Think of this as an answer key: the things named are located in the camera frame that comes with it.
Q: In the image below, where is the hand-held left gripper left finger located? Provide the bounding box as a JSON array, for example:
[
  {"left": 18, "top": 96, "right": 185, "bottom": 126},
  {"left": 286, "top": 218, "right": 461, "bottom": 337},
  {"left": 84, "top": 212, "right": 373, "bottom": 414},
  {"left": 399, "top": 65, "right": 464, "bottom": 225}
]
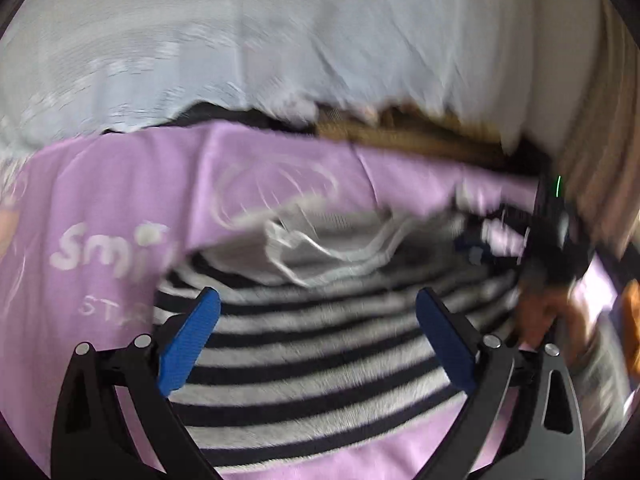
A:
[{"left": 50, "top": 286, "right": 222, "bottom": 480}]

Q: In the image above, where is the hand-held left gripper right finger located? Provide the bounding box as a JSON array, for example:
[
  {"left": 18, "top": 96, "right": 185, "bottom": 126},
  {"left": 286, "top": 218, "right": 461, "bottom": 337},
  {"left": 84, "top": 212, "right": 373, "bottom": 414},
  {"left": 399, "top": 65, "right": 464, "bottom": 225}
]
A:
[{"left": 415, "top": 287, "right": 586, "bottom": 480}]

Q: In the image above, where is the person's right hand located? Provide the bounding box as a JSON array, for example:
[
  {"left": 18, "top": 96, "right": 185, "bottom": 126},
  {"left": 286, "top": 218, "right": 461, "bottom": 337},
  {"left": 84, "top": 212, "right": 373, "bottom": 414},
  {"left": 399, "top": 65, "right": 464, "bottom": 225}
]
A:
[{"left": 515, "top": 280, "right": 601, "bottom": 361}]

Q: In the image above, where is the orange garment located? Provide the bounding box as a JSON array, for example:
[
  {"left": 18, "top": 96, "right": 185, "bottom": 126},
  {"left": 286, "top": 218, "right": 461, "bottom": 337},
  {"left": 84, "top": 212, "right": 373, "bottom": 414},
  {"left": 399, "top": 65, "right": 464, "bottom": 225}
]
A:
[{"left": 622, "top": 280, "right": 640, "bottom": 366}]

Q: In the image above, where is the purple printed blanket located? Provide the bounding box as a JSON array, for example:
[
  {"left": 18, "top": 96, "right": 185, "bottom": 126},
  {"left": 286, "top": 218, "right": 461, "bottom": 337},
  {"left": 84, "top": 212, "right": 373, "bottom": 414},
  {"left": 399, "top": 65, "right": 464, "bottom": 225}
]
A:
[{"left": 0, "top": 122, "right": 616, "bottom": 480}]

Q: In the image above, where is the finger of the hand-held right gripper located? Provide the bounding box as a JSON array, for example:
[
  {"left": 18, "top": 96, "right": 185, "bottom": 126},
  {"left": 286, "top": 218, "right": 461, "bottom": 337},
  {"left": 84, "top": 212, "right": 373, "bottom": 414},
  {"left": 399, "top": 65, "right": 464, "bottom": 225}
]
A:
[
  {"left": 454, "top": 237, "right": 528, "bottom": 267},
  {"left": 495, "top": 204, "right": 538, "bottom": 226}
]

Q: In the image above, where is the black grey striped sweater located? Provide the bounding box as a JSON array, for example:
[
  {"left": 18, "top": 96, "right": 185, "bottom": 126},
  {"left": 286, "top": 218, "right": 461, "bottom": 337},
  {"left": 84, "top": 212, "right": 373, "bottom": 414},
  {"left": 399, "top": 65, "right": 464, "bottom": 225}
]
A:
[{"left": 150, "top": 207, "right": 526, "bottom": 463}]

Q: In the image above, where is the white lace cloth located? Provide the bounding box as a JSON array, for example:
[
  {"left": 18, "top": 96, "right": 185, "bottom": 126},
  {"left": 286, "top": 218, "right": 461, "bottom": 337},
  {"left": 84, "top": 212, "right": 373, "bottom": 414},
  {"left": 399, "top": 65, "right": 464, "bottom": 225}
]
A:
[{"left": 0, "top": 0, "right": 601, "bottom": 161}]

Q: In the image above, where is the brown woven mat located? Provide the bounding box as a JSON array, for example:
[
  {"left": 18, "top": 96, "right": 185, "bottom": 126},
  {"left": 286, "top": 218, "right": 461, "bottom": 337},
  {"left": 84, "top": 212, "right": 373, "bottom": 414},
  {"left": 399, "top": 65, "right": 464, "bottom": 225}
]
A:
[{"left": 315, "top": 105, "right": 546, "bottom": 171}]

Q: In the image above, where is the beige checked curtain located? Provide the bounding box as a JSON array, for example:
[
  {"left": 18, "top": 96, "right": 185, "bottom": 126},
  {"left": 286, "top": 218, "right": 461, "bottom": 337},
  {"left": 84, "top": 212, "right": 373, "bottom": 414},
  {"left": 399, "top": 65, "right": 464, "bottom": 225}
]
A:
[{"left": 555, "top": 0, "right": 640, "bottom": 256}]

